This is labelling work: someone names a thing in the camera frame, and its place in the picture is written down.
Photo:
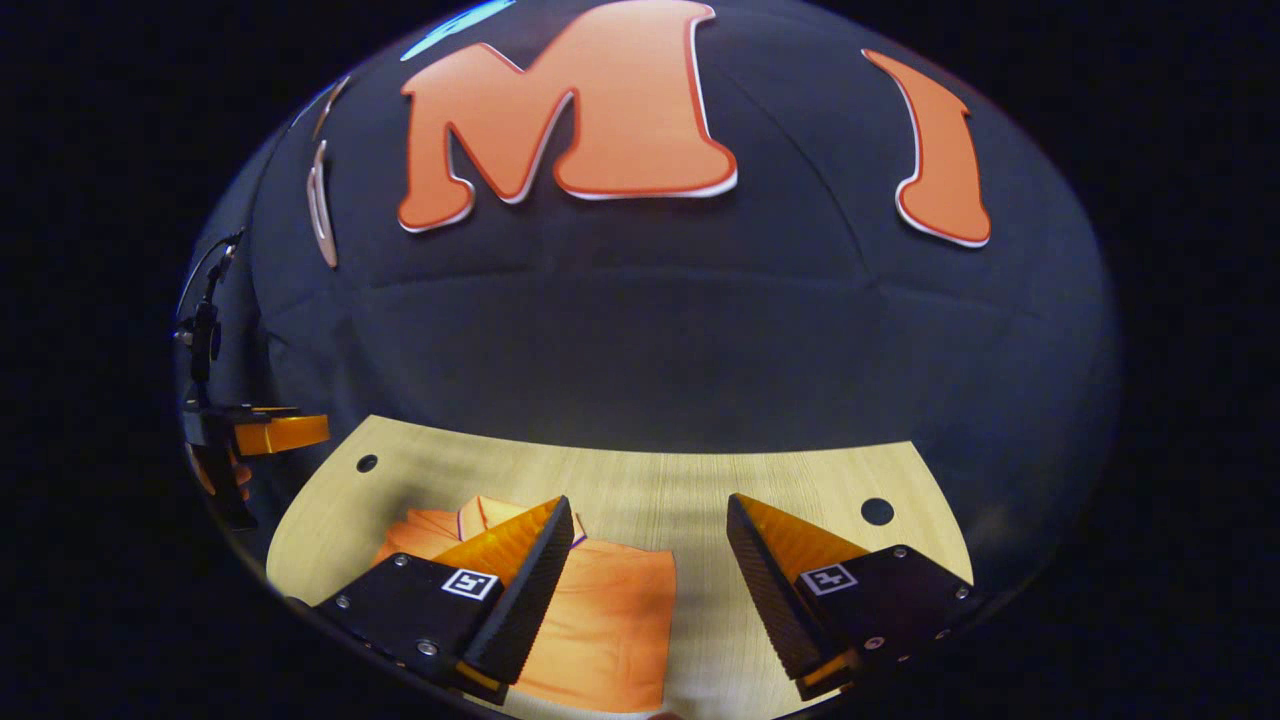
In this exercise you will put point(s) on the black stand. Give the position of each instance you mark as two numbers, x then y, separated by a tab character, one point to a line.
205	335

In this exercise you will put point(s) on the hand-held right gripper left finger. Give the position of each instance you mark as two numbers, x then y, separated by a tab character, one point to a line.
530	600

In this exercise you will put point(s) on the orange T-shirt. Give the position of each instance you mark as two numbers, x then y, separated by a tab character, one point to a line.
610	620

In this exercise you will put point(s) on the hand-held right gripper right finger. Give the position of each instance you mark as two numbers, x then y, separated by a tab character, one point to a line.
770	600

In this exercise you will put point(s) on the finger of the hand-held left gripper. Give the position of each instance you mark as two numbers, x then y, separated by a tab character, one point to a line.
285	435

